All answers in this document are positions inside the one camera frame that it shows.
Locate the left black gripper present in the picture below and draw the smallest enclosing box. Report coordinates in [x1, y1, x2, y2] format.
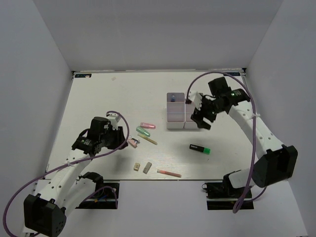
[100, 125, 129, 150]

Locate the green translucent tube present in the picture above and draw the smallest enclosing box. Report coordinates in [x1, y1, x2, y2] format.
[136, 126, 150, 137]

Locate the white organizer bin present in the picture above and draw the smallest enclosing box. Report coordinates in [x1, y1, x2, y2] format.
[184, 103, 198, 129]
[166, 92, 185, 129]

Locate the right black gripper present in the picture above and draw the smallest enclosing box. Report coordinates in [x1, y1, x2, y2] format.
[191, 94, 224, 130]

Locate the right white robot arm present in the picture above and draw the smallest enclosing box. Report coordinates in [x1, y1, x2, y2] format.
[186, 77, 298, 197]

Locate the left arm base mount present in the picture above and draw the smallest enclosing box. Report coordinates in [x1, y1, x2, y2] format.
[77, 181, 120, 210]

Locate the purple cable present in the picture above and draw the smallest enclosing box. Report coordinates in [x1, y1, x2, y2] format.
[185, 71, 268, 213]
[4, 111, 131, 237]

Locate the orange marker pen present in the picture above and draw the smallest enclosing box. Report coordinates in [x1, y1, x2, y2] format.
[157, 169, 182, 178]

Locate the grey eraser block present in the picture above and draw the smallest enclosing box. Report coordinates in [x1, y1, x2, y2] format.
[143, 162, 152, 174]

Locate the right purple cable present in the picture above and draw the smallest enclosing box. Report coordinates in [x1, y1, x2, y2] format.
[185, 71, 268, 213]

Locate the yellow marker pen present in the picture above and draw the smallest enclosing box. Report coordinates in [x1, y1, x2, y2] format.
[137, 134, 158, 145]

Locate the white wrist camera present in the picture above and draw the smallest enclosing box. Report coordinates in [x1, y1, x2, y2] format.
[185, 91, 203, 111]
[106, 113, 121, 130]

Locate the blue table label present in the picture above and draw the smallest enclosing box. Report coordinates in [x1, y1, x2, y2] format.
[75, 74, 92, 78]
[226, 72, 240, 77]

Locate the black green highlighter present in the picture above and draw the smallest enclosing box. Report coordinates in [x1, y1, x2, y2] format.
[189, 144, 210, 155]

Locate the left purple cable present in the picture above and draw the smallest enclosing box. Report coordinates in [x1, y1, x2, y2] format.
[4, 111, 131, 237]

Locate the tan small eraser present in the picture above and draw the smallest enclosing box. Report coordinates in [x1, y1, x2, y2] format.
[133, 163, 140, 171]

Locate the left white organizer bin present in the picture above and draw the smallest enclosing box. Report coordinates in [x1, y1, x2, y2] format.
[166, 92, 185, 129]

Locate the left blue table label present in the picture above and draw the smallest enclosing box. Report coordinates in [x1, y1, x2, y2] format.
[75, 74, 92, 78]

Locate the right white organizer bin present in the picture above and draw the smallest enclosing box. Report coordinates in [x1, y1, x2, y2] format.
[184, 103, 198, 129]

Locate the right blue table label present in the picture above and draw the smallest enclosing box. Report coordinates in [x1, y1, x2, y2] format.
[226, 72, 240, 77]

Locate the pink translucent tube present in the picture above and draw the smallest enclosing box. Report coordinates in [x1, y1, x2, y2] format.
[140, 122, 156, 129]

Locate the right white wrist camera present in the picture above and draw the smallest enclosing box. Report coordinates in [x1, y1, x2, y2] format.
[185, 91, 203, 111]

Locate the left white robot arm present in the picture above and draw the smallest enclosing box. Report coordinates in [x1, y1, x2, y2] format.
[23, 112, 128, 237]

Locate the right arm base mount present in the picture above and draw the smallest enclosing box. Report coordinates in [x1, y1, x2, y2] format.
[201, 182, 244, 211]

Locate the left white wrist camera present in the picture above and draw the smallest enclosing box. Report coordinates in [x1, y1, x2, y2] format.
[106, 113, 121, 130]

